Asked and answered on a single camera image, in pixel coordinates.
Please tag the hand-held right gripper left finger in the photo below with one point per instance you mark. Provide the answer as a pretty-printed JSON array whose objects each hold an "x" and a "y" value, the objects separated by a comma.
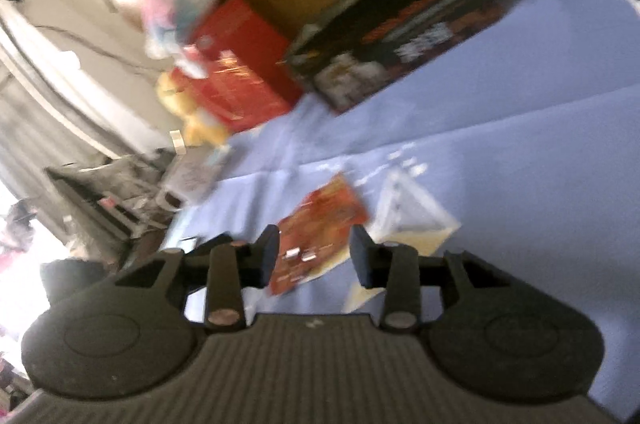
[{"x": 267, "y": 255}]

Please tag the red gift box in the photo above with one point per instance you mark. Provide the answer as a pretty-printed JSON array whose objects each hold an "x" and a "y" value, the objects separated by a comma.
[{"x": 240, "y": 64}]

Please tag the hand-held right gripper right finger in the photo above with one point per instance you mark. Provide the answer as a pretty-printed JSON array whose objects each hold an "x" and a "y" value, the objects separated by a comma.
[{"x": 362, "y": 260}]

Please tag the pastel plush toy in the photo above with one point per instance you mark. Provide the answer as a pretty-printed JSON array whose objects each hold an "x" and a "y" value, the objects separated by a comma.
[{"x": 180, "y": 9}]

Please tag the black rectangular box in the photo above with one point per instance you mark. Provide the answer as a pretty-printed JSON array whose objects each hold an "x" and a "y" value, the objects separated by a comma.
[{"x": 400, "y": 19}]

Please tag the small white box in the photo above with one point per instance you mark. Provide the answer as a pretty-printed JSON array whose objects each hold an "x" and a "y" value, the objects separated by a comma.
[{"x": 192, "y": 176}]

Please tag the yellow duck plush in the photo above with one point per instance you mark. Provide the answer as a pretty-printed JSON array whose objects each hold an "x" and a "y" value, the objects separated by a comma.
[{"x": 195, "y": 119}]

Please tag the red snack packet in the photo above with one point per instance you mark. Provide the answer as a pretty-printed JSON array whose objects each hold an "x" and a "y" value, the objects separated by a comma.
[{"x": 320, "y": 224}]

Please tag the dark cluttered shelf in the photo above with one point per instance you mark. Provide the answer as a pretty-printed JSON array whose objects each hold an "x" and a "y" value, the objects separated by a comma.
[{"x": 110, "y": 199}]

